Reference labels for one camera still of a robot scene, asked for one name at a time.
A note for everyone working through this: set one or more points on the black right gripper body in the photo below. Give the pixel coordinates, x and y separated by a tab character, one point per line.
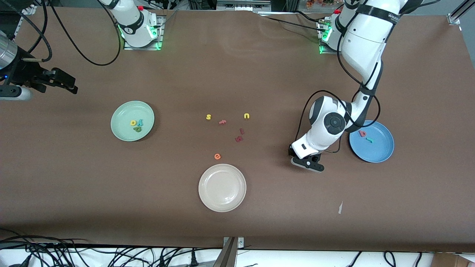
23	72

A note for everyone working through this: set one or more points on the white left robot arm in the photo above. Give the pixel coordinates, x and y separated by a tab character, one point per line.
365	44

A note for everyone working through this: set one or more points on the green plate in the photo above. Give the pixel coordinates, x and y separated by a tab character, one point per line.
124	111

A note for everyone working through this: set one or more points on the small grey paper scrap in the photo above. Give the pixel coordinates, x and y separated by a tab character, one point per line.
340	208

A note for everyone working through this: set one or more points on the beige plate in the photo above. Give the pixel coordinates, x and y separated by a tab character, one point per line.
222	187

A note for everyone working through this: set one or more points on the blue plate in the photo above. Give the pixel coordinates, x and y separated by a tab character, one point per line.
378	152

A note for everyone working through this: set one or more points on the black power plug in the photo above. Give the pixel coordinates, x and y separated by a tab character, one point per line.
193	258

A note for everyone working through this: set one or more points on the orange flowers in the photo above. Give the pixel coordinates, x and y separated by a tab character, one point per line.
323	3

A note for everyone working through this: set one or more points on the grey device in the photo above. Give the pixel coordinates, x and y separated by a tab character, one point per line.
243	4

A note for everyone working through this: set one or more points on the cardboard box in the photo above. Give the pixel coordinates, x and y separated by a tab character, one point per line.
451	260

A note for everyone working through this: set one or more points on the aluminium table frame rail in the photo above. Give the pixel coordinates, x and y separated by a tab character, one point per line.
29	9

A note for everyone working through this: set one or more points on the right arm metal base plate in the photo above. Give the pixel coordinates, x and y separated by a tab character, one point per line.
130	47

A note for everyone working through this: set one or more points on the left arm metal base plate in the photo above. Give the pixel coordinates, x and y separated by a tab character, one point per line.
323	52

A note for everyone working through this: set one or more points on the metal table bracket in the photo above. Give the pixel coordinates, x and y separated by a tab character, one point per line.
231	252

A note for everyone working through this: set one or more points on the aluminium frame profile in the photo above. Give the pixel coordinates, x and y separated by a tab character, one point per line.
458	13

